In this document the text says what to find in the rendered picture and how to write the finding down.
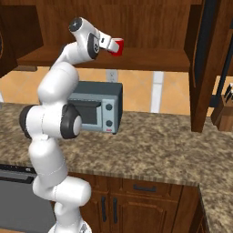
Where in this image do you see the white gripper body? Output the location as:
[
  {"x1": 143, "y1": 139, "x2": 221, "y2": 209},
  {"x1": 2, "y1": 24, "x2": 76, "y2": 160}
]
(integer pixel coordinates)
[{"x1": 106, "y1": 37, "x2": 122, "y2": 54}]

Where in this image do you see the plain wooden cabinet door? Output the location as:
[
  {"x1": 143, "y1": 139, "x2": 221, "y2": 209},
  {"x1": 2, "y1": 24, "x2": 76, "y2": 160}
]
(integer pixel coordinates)
[{"x1": 0, "y1": 0, "x2": 45, "y2": 79}]

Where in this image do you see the wooden cabinet door dark panel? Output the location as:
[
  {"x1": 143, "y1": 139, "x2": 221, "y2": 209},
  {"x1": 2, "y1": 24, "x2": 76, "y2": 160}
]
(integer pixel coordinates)
[{"x1": 183, "y1": 0, "x2": 233, "y2": 134}]

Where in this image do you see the wooden base cabinet door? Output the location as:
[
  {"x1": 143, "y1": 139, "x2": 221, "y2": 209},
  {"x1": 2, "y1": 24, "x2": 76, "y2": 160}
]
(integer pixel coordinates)
[
  {"x1": 79, "y1": 188, "x2": 111, "y2": 233},
  {"x1": 109, "y1": 193, "x2": 180, "y2": 233}
]

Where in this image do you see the grey toaster oven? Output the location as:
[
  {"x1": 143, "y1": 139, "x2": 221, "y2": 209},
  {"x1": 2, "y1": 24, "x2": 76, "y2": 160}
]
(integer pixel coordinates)
[{"x1": 66, "y1": 80, "x2": 124, "y2": 136}]

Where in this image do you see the wooden knife block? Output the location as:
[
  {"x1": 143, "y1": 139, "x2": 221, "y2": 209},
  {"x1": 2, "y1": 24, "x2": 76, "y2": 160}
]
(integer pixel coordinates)
[{"x1": 210, "y1": 84, "x2": 233, "y2": 132}]

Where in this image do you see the wooden drawer front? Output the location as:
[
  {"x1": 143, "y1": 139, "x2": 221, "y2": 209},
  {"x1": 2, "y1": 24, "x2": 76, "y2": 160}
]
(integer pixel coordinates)
[
  {"x1": 122, "y1": 177, "x2": 184, "y2": 202},
  {"x1": 68, "y1": 172, "x2": 124, "y2": 195}
]

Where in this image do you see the grey dishwasher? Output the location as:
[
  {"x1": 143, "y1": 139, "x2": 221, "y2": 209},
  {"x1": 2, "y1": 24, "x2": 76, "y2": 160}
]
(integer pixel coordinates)
[{"x1": 0, "y1": 163, "x2": 57, "y2": 233}]

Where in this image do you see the wooden wall cabinet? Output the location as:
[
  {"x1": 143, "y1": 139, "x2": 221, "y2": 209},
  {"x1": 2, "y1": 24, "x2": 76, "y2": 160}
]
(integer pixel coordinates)
[{"x1": 16, "y1": 0, "x2": 204, "y2": 73}]

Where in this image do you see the white wall outlet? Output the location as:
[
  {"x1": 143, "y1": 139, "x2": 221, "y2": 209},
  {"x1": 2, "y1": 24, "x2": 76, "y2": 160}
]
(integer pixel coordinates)
[{"x1": 106, "y1": 69, "x2": 119, "y2": 84}]

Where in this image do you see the black drawer handle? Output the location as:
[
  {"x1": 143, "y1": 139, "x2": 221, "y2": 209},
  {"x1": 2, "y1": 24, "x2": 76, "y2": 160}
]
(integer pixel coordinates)
[{"x1": 133, "y1": 184, "x2": 158, "y2": 193}]

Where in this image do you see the black cabinet door handle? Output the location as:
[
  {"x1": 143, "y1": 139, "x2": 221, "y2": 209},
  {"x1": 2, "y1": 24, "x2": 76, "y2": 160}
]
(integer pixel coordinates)
[
  {"x1": 100, "y1": 196, "x2": 108, "y2": 223},
  {"x1": 112, "y1": 197, "x2": 119, "y2": 225}
]

